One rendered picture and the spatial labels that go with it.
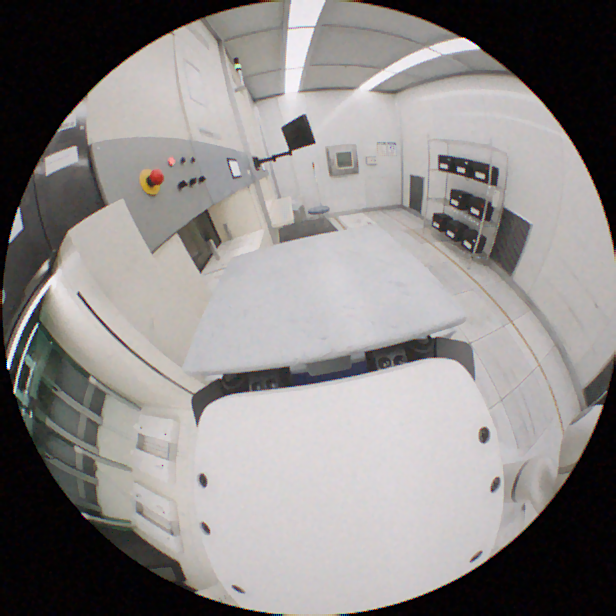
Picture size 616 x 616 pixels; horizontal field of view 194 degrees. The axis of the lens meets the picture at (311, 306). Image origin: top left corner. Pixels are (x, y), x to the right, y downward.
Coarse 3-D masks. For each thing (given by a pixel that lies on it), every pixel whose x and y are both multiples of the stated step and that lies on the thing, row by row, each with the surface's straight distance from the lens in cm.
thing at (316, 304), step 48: (336, 240) 12; (384, 240) 12; (240, 288) 10; (288, 288) 9; (336, 288) 8; (384, 288) 8; (432, 288) 9; (240, 336) 8; (288, 336) 7; (336, 336) 6; (384, 336) 6; (432, 336) 17
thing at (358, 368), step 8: (352, 368) 20; (360, 368) 20; (296, 376) 20; (304, 376) 20; (312, 376) 20; (320, 376) 20; (328, 376) 20; (336, 376) 21; (344, 376) 21; (296, 384) 22; (304, 384) 22
